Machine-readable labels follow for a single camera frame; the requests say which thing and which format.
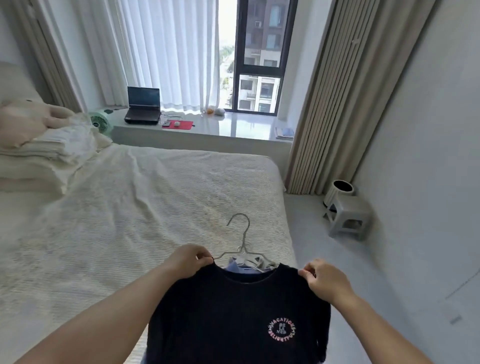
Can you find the person's right hand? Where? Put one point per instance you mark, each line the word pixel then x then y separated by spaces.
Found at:
pixel 326 281

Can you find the light blue booklets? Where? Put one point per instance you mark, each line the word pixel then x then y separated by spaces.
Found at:
pixel 285 133

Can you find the small green fan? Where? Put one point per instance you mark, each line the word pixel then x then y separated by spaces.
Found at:
pixel 99 122

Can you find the navy Vacation logo t-shirt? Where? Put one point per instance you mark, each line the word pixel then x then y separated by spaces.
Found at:
pixel 225 318

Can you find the person's right forearm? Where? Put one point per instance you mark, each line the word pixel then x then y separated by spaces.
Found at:
pixel 375 333

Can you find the white bay window ledge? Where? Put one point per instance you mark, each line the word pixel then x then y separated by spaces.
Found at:
pixel 232 129

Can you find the beige plush toy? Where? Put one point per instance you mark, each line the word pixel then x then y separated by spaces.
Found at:
pixel 26 120

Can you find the bed with white bedspread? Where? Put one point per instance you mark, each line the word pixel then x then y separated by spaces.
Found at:
pixel 150 206

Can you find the small orange white toy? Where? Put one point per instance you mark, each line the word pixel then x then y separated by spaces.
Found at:
pixel 218 111

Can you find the white plastic stool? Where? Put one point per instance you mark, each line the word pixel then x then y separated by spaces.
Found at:
pixel 348 217

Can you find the white cylindrical bin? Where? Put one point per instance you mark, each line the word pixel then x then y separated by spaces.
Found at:
pixel 339 189

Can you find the white sheer curtain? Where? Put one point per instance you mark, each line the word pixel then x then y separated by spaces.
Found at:
pixel 161 56

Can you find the beige curtain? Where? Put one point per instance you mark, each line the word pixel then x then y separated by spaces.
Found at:
pixel 337 93
pixel 48 63

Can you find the stack of white bedding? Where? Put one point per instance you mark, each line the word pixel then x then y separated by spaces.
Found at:
pixel 48 161

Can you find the black laptop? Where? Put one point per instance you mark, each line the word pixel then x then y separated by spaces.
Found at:
pixel 142 101

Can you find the pale pink hanger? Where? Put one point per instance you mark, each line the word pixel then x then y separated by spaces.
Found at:
pixel 257 258

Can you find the person's left hand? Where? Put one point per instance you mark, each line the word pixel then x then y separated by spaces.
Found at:
pixel 187 260

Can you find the dark framed window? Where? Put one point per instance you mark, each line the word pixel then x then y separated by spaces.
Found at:
pixel 262 56

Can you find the person's left forearm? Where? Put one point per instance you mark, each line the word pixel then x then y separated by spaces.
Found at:
pixel 93 326

